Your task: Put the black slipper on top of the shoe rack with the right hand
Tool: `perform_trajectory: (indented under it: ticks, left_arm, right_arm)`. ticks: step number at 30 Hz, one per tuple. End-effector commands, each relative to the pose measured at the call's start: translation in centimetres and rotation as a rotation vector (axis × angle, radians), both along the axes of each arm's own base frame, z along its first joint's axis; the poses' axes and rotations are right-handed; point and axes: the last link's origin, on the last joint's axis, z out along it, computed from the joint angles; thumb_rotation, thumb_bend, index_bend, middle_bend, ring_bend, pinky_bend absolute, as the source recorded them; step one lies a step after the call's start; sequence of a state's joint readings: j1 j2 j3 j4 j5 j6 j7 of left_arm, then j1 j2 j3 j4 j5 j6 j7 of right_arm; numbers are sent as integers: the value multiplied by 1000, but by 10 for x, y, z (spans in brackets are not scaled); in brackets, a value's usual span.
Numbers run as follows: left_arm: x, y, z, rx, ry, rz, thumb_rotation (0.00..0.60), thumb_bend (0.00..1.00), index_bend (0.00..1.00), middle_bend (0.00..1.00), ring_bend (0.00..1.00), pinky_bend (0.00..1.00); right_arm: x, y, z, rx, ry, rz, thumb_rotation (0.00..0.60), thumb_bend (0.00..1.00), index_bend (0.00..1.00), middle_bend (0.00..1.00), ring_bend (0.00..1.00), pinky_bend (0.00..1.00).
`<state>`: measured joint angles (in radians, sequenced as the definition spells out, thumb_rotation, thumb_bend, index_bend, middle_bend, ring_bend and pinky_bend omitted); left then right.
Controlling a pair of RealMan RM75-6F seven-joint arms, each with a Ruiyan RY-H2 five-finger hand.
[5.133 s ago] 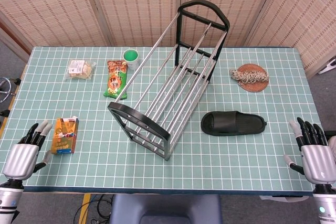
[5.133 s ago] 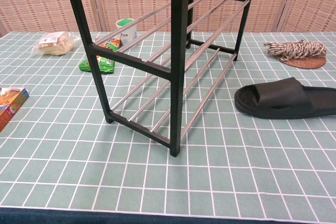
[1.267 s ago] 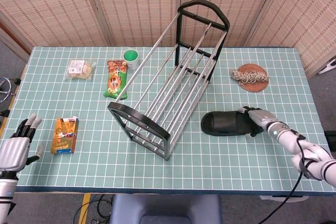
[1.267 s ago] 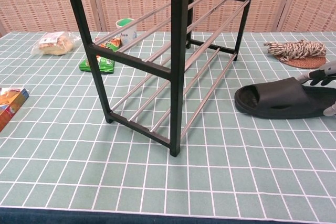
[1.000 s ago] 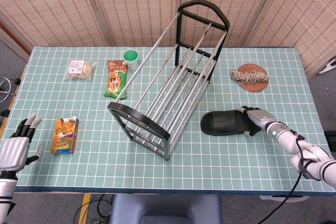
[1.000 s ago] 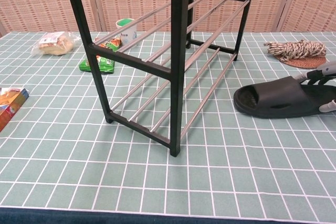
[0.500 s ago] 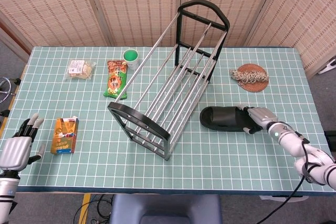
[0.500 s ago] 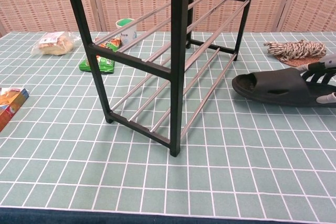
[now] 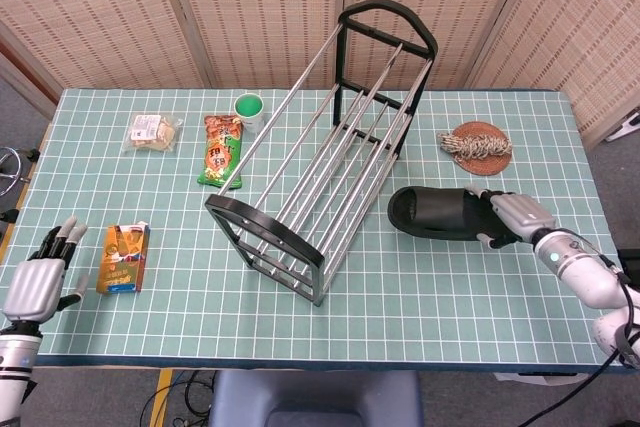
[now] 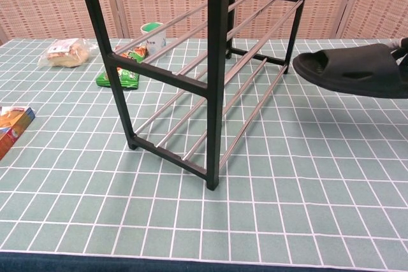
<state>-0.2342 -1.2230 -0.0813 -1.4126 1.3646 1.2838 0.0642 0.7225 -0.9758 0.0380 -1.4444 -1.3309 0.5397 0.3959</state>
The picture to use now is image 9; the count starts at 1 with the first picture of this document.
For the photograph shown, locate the braided rope bundle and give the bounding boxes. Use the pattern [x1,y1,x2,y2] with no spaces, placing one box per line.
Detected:
[437,129,514,164]

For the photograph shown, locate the black metal shoe rack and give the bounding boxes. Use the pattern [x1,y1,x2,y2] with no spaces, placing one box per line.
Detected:
[203,0,439,307]

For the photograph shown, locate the black rubber slipper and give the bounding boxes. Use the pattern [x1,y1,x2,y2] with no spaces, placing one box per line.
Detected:
[387,185,506,243]

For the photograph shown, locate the black floor cables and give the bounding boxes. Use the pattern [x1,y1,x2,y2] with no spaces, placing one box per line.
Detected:
[139,370,216,427]

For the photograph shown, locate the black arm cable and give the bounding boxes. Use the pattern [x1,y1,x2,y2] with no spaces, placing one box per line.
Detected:
[519,241,640,427]

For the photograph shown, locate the clear bag of pastries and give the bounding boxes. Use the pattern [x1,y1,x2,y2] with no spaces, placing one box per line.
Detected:
[122,113,185,154]

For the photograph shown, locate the green snack bag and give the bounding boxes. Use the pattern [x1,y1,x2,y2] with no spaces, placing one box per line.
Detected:
[196,114,245,190]

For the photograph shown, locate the white cup green lid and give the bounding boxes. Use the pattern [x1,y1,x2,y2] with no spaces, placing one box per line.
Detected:
[234,92,265,134]

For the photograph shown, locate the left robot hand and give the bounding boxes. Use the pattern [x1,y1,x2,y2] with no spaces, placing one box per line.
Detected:
[2,215,90,323]

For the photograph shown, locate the orange carton box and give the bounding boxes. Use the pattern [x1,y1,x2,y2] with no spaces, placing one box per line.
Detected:
[95,221,151,295]

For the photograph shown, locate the green grid tablecloth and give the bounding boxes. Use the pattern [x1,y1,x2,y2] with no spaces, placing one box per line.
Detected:
[0,88,640,373]

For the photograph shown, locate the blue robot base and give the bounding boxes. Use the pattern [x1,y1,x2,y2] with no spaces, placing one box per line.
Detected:
[208,370,425,427]

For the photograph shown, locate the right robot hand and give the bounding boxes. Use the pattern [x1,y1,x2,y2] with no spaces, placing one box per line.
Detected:
[463,184,557,251]

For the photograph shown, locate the bamboo folding screen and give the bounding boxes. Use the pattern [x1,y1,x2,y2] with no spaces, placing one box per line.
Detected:
[0,0,640,148]

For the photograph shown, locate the chrome stool base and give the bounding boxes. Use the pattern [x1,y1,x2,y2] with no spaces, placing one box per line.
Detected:
[0,145,41,198]

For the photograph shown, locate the white screen foot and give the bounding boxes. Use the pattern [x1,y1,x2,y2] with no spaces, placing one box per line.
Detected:
[604,110,640,143]

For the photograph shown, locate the round woven coaster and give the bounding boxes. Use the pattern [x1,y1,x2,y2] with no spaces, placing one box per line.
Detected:
[452,121,513,177]

